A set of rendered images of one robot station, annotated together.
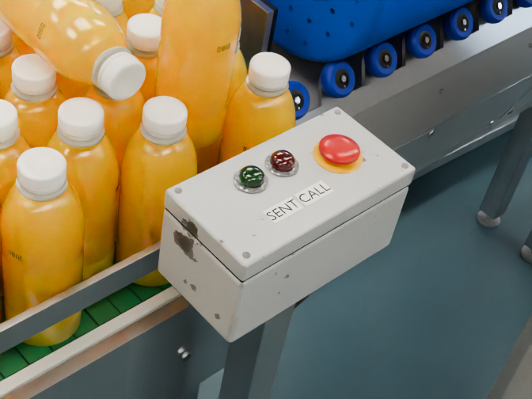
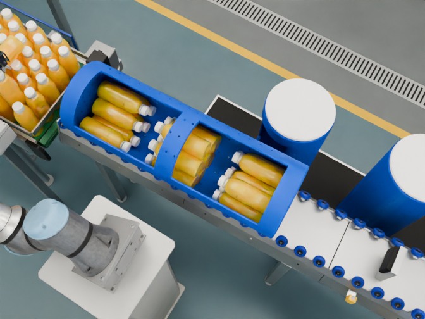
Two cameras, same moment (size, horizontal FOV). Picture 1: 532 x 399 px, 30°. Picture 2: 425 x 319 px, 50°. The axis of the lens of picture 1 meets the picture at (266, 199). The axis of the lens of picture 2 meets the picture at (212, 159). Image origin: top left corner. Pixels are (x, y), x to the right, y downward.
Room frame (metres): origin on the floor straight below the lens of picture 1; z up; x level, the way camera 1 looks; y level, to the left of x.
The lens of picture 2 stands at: (1.29, -0.93, 2.62)
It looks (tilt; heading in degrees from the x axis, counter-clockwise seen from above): 68 degrees down; 77
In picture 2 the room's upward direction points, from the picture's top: 2 degrees clockwise
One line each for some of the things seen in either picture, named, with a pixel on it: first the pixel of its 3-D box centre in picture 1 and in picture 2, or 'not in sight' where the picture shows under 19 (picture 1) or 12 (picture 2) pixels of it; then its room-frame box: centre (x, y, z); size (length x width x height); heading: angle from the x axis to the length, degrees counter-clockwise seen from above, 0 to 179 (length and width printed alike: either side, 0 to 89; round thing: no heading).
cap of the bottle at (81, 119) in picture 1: (81, 119); not in sight; (0.64, 0.17, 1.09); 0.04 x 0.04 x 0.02
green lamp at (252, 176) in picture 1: (251, 176); not in sight; (0.60, 0.02, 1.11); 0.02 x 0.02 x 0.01
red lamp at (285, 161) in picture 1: (282, 160); not in sight; (0.62, -0.01, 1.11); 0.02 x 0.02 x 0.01
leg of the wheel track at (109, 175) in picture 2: not in sight; (112, 180); (0.96, -0.03, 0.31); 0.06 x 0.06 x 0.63; 50
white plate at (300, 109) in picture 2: not in sight; (300, 109); (1.82, -0.15, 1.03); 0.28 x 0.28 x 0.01
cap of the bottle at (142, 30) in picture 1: (146, 32); (22, 78); (0.78, 0.14, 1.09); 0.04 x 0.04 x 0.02
